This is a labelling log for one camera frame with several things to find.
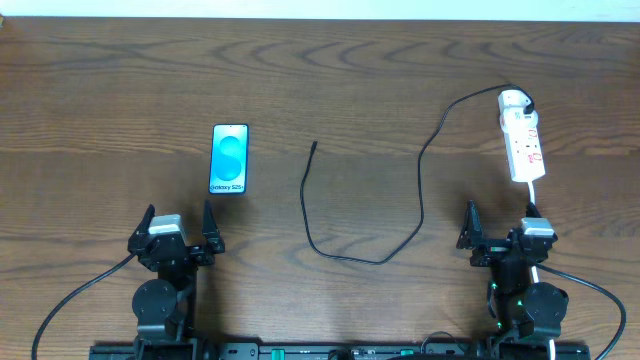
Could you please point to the blue Galaxy smartphone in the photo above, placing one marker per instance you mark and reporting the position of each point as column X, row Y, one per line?
column 229, row 159

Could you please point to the white charger plug adapter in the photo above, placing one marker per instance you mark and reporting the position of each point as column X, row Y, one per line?
column 515, row 98

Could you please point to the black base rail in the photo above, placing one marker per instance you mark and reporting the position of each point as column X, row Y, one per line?
column 437, row 349

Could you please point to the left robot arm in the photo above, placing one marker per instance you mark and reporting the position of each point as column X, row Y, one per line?
column 165, row 306

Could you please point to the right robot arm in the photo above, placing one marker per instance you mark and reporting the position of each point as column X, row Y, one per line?
column 528, row 311

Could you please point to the white power strip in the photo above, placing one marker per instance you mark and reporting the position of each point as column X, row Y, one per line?
column 524, row 153

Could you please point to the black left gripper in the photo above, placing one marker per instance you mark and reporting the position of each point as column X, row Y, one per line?
column 176, row 248

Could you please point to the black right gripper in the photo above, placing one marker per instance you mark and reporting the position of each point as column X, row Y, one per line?
column 503, row 248

